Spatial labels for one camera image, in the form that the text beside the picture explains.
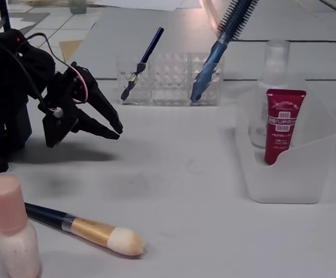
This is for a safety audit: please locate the translucent pink tube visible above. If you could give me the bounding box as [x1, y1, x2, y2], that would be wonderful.
[201, 0, 219, 30]

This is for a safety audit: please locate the greenish glass jar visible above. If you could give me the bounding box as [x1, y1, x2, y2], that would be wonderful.
[69, 0, 87, 14]

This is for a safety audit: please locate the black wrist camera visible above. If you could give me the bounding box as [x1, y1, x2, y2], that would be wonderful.
[42, 111, 81, 149]

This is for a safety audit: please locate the black stand pole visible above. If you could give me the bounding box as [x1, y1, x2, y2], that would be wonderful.
[0, 0, 12, 32]

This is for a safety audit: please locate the translucent white plastic bin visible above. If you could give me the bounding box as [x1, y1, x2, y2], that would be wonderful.
[236, 78, 336, 204]

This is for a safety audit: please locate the red hand cream tube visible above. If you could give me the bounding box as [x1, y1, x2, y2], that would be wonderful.
[264, 89, 307, 166]

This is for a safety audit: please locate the black camera cable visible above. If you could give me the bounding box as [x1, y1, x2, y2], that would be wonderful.
[0, 42, 46, 109]

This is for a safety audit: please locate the pink bottle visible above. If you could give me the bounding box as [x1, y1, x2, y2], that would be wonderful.
[0, 174, 43, 278]

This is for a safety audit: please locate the clear crystal organizer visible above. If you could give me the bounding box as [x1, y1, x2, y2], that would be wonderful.
[116, 52, 226, 107]

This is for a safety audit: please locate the clear spray bottle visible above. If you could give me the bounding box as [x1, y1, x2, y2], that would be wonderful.
[248, 39, 291, 149]

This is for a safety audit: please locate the gold ferrule makeup brush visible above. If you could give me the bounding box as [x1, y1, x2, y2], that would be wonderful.
[24, 202, 147, 258]

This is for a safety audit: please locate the blue round hairbrush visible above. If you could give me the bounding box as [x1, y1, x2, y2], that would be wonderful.
[190, 0, 260, 103]

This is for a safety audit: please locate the tan cardboard piece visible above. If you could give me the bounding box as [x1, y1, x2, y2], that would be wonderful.
[59, 40, 84, 65]

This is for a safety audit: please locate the red white servo cable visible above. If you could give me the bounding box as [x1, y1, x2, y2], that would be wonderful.
[16, 33, 88, 104]

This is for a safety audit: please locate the dark blue eyeliner pencil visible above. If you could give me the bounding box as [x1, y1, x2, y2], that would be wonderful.
[120, 27, 165, 101]

